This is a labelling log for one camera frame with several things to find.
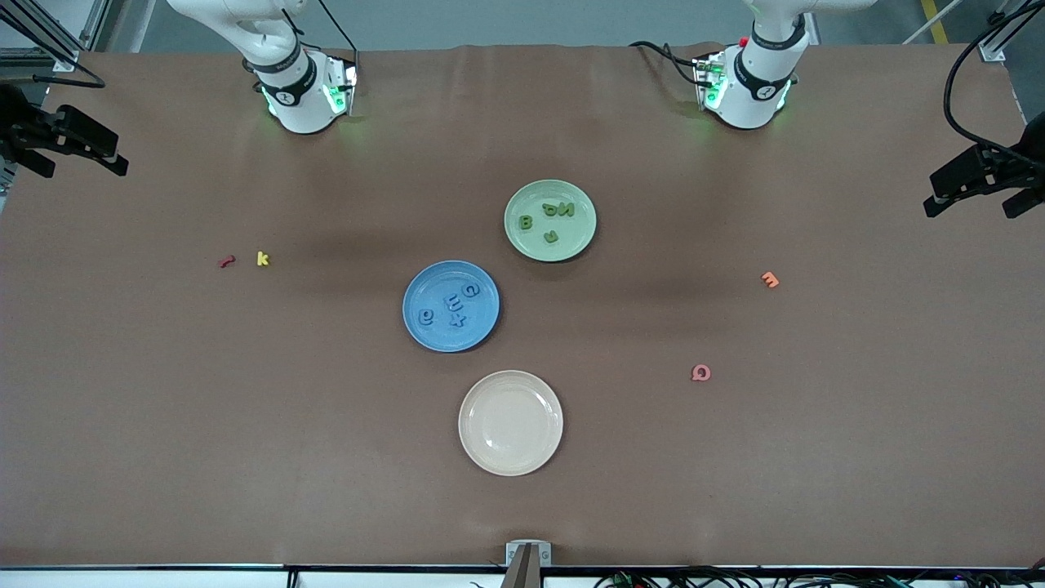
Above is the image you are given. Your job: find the brown table cover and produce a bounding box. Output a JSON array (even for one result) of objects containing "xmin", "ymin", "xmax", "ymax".
[{"xmin": 0, "ymin": 42, "xmax": 1045, "ymax": 570}]

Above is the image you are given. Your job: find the green plate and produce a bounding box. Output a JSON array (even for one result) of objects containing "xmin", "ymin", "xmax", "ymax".
[{"xmin": 504, "ymin": 179, "xmax": 598, "ymax": 263}]

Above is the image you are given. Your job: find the blue plate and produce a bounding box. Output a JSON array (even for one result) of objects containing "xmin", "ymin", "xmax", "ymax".
[{"xmin": 402, "ymin": 260, "xmax": 500, "ymax": 354}]

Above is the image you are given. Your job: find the beige plate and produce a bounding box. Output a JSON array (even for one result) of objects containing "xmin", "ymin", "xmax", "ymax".
[{"xmin": 458, "ymin": 370, "xmax": 564, "ymax": 477}]

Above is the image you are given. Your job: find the aluminium frame profile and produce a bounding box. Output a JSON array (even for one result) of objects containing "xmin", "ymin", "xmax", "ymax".
[
  {"xmin": 980, "ymin": 0, "xmax": 1045, "ymax": 63},
  {"xmin": 0, "ymin": 0, "xmax": 111, "ymax": 71}
]

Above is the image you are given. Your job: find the black right arm base cable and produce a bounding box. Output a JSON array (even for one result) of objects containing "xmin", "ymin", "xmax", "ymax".
[{"xmin": 314, "ymin": 0, "xmax": 357, "ymax": 51}]

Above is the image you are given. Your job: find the black arm base cable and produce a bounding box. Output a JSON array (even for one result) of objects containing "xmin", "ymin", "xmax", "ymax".
[
  {"xmin": 629, "ymin": 40, "xmax": 705, "ymax": 87},
  {"xmin": 314, "ymin": 0, "xmax": 357, "ymax": 51}
]

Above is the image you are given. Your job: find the black left arm base cable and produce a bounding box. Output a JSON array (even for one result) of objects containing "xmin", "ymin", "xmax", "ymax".
[{"xmin": 629, "ymin": 40, "xmax": 705, "ymax": 87}]

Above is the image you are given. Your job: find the black cable bundle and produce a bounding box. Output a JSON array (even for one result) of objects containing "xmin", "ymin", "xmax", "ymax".
[{"xmin": 596, "ymin": 566, "xmax": 1045, "ymax": 588}]

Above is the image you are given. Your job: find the grey metal mount bracket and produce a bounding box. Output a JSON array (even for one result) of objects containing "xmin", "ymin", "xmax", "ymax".
[{"xmin": 502, "ymin": 541, "xmax": 552, "ymax": 588}]

